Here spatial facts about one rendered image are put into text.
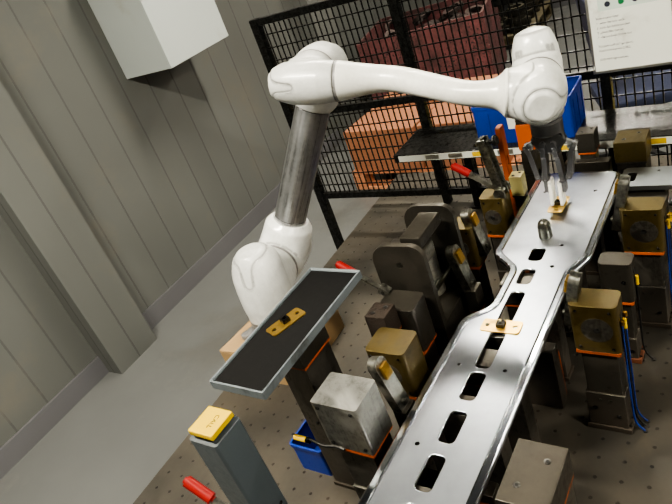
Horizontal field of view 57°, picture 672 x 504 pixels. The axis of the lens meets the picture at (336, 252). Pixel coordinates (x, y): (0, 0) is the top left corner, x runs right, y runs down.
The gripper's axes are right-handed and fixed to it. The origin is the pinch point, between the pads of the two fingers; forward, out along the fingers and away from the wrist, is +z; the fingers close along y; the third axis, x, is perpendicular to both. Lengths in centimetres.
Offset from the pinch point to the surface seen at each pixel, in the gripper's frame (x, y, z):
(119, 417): -36, -226, 108
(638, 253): -8.8, 19.4, 12.2
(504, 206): -2.7, -13.3, 2.7
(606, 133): 36.3, 4.6, 2.1
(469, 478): -84, 7, 5
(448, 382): -64, -5, 5
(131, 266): 38, -270, 68
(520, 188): 5.9, -11.5, 2.3
